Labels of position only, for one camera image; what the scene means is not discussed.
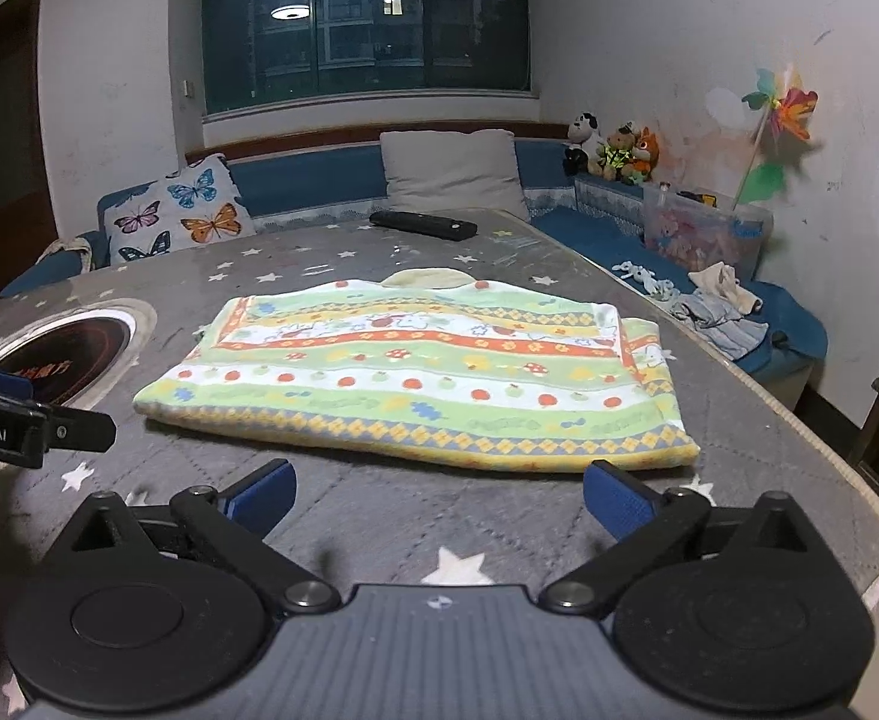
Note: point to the window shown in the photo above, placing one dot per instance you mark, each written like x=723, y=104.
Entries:
x=364, y=30

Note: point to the orange fox plush toy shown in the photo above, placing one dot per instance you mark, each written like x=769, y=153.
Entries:
x=645, y=154

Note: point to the colourful striped print garment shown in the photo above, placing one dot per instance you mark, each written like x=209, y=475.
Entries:
x=409, y=382

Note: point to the blue sofa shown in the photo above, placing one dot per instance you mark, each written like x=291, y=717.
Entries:
x=304, y=180

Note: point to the colourful pinwheel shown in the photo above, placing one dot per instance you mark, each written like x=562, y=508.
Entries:
x=795, y=109

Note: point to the white cloth on sofa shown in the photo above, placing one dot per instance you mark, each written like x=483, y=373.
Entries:
x=72, y=246

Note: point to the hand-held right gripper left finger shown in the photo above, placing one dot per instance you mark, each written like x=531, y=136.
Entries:
x=267, y=491

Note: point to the beige crumpled cloth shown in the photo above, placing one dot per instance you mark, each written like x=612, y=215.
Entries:
x=724, y=285

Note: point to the small white patterned cloth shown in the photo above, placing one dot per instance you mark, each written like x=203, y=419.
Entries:
x=645, y=277

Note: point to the blue grey crumpled clothes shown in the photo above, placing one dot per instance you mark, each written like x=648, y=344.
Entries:
x=724, y=330

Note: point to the dark wooden door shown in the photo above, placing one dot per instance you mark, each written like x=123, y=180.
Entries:
x=4, y=150

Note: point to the grey star print tablecloth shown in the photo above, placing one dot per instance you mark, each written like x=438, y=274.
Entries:
x=484, y=510

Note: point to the butterfly print pillow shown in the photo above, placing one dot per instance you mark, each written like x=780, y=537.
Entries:
x=177, y=210

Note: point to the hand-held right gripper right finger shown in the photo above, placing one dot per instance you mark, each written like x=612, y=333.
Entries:
x=619, y=499

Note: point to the clear plastic toy box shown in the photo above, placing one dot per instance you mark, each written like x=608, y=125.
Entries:
x=702, y=232

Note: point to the grey pillow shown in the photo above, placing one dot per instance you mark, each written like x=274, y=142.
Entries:
x=454, y=172

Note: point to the round built-in induction cooker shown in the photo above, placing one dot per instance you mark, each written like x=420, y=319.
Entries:
x=57, y=360

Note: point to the brown bear plush toy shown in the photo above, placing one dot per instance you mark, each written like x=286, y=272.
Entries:
x=618, y=154

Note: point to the black remote control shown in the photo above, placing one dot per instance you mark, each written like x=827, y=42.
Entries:
x=424, y=225

